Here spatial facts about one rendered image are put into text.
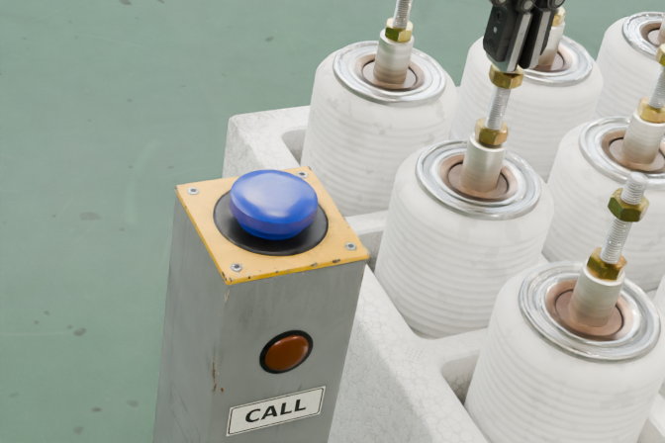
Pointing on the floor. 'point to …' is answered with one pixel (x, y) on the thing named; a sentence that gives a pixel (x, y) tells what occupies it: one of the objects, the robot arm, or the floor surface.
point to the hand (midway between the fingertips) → (518, 33)
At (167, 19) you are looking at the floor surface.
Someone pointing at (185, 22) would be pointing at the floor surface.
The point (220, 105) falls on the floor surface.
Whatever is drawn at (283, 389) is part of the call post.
